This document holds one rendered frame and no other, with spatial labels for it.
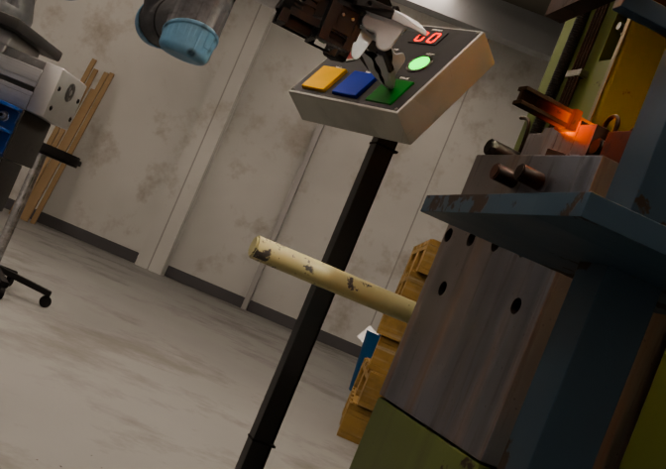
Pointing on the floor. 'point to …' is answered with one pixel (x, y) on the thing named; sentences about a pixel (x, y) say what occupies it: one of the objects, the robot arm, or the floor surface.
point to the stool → (20, 216)
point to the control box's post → (314, 306)
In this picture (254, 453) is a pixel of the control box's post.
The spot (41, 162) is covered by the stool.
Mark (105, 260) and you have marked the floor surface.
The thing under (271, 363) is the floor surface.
